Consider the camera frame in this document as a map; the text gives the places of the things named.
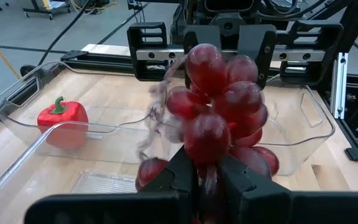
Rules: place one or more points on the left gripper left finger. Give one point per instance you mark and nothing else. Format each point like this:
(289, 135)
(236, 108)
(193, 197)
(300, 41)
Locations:
(154, 205)

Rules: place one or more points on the black rolling cart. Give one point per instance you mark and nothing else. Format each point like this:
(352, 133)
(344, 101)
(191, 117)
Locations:
(47, 11)

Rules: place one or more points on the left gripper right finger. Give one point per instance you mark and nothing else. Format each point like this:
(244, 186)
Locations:
(259, 205)

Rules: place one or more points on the red toy grape bunch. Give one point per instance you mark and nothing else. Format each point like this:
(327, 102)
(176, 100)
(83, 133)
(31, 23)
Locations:
(207, 137)

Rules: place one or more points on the clear plastic bin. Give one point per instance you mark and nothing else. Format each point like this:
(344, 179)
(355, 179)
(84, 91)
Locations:
(104, 183)
(291, 149)

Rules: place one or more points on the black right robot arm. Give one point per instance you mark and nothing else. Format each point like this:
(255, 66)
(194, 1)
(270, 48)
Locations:
(182, 18)

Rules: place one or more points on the red toy bell pepper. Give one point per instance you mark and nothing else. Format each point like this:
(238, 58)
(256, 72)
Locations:
(62, 118)

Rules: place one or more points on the silver frame bracket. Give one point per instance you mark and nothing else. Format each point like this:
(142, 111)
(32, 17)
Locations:
(339, 87)

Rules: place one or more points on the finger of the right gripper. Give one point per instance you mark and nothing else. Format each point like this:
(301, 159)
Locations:
(197, 35)
(256, 40)

